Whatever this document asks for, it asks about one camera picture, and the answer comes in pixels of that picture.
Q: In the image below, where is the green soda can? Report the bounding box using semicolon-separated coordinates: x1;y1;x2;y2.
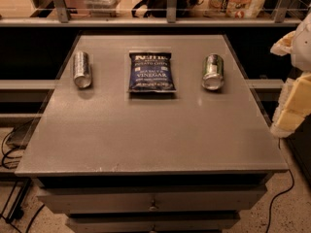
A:
202;53;224;90

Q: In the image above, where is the black cable right floor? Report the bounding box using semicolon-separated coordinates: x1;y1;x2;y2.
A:
264;138;295;233

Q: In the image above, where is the blue potato chips bag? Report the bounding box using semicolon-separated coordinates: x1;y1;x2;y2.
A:
128;51;176;93

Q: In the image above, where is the grey metal shelf rail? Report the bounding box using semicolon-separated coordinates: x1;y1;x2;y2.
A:
0;0;310;27

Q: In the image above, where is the upper drawer with knob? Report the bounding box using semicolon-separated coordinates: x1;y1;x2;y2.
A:
37;185;266;214

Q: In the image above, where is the silver redbull can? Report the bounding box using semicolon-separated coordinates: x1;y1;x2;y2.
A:
73;51;91;88

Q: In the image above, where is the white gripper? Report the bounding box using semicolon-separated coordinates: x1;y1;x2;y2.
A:
270;14;311;138

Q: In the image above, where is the grey drawer cabinet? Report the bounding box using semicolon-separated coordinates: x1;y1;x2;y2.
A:
17;35;287;218

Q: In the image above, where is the drawer with knob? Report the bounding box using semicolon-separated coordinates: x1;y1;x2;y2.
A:
37;185;266;214
66;216;239;233

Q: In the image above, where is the colourful snack bag on shelf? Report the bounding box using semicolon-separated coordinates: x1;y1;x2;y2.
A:
204;0;265;18

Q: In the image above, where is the lower drawer with knob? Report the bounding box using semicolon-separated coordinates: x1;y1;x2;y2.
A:
66;216;239;233

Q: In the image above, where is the black cables left floor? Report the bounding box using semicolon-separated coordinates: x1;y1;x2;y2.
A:
0;119;47;233

